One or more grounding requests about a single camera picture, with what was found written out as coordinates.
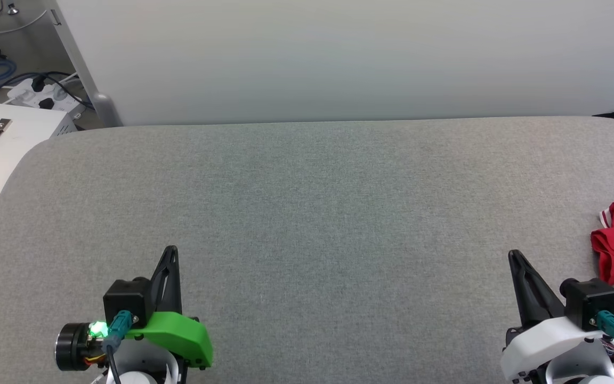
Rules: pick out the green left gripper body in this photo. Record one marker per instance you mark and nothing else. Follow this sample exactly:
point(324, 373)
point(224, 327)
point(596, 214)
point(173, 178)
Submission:
point(190, 336)

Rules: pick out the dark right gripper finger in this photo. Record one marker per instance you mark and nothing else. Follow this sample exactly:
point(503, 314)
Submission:
point(536, 298)

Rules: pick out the white metal equipment box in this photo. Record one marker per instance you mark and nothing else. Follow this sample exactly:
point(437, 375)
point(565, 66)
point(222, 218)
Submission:
point(19, 138)

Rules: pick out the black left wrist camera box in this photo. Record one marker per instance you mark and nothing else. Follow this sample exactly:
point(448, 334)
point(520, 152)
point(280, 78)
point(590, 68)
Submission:
point(126, 298)

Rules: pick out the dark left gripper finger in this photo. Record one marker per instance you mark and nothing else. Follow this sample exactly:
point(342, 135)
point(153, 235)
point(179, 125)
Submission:
point(171, 293)

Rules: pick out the grey metal partition post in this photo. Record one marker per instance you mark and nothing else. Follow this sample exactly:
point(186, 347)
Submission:
point(86, 69)

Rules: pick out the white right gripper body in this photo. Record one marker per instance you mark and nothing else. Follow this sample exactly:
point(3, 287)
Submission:
point(541, 346)

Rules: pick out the white power strip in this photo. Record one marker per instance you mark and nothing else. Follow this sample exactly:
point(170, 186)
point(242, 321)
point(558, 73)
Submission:
point(46, 96)

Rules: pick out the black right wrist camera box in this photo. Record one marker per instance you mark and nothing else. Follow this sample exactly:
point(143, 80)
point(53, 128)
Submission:
point(592, 298)

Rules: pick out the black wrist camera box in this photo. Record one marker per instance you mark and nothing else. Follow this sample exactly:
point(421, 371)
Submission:
point(126, 298)
point(592, 298)

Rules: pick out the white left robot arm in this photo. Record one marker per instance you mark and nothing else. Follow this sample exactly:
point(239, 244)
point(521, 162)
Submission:
point(75, 346)

